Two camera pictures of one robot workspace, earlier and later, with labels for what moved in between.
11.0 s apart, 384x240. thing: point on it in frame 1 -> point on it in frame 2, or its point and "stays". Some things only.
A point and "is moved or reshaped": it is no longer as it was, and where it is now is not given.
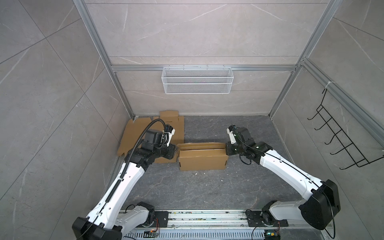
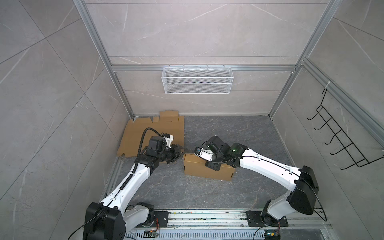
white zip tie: [328, 82] stays
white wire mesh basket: [197, 80] stays
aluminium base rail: [219, 224] stays
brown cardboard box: [202, 156] is moved or reshaped
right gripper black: [229, 152] -> [209, 164]
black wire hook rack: [343, 138] stays
